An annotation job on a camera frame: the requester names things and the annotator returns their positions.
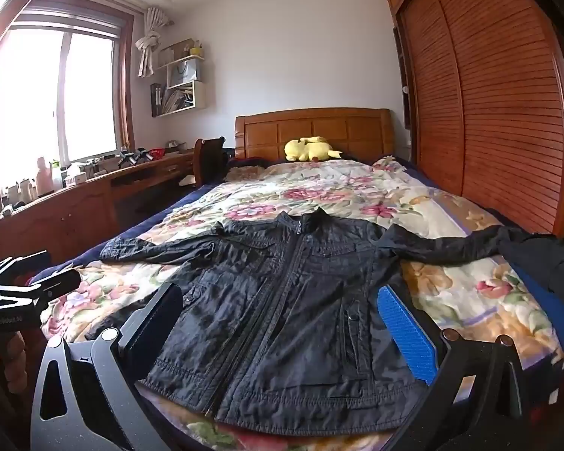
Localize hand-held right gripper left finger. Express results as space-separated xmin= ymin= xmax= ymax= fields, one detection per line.
xmin=30 ymin=282 xmax=185 ymax=451

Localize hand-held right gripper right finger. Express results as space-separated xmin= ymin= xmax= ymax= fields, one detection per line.
xmin=377 ymin=284 xmax=527 ymax=451

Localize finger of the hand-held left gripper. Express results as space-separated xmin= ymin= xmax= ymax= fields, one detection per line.
xmin=0 ymin=250 xmax=51 ymax=287
xmin=27 ymin=268 xmax=82 ymax=300

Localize black jacket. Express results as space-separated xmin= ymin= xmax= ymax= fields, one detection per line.
xmin=99 ymin=207 xmax=553 ymax=427

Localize person's left hand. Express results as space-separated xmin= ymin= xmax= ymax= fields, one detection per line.
xmin=0 ymin=333 xmax=27 ymax=398

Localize wooden desk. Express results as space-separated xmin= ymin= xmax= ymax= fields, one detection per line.
xmin=0 ymin=148 xmax=196 ymax=283

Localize pink bottle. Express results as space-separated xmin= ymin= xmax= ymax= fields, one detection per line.
xmin=36 ymin=155 xmax=54 ymax=196

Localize white tissue box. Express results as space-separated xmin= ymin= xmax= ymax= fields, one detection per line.
xmin=63 ymin=164 xmax=88 ymax=187

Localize blue cloth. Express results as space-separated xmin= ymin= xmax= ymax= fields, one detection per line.
xmin=511 ymin=263 xmax=564 ymax=354

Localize black gripper devices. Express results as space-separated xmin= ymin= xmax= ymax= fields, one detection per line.
xmin=117 ymin=147 xmax=152 ymax=168

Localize dark garment pile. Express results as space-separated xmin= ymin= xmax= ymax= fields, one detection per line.
xmin=497 ymin=232 xmax=564 ymax=302

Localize floral blanket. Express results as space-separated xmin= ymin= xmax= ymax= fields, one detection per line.
xmin=42 ymin=156 xmax=564 ymax=451

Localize wooden chair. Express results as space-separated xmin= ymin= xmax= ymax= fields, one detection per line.
xmin=193 ymin=136 xmax=229 ymax=187

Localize dark pillow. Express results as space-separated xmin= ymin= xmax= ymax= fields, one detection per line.
xmin=226 ymin=156 xmax=266 ymax=171

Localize window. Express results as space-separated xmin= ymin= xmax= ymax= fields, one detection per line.
xmin=0 ymin=0 xmax=135 ymax=189

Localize yellow plush toy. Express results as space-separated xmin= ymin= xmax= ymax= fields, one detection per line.
xmin=284 ymin=136 xmax=343 ymax=163

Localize wooden bed headboard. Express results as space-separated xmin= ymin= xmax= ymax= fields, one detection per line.
xmin=235 ymin=108 xmax=396 ymax=164

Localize wooden louvred wardrobe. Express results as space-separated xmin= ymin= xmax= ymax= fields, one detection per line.
xmin=384 ymin=0 xmax=564 ymax=241

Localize white paper bag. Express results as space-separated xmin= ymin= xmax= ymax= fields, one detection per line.
xmin=167 ymin=58 xmax=201 ymax=88

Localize tied beige curtain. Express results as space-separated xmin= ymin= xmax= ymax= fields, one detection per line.
xmin=135 ymin=6 xmax=175 ymax=78

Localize brown cardboard box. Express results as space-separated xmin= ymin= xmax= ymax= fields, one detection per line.
xmin=159 ymin=40 xmax=194 ymax=65

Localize white wall shelf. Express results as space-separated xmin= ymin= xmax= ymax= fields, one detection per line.
xmin=150 ymin=44 xmax=207 ymax=118

